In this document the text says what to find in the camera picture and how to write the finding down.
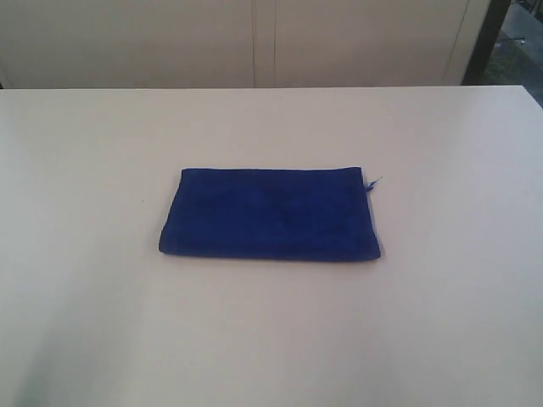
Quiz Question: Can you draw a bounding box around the blue towel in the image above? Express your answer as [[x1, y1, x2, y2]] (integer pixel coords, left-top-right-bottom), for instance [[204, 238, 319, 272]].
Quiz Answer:
[[158, 167, 381, 262]]

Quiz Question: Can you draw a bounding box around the black metal post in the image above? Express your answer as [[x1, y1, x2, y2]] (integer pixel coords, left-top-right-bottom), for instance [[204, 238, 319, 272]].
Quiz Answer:
[[462, 0, 511, 86]]

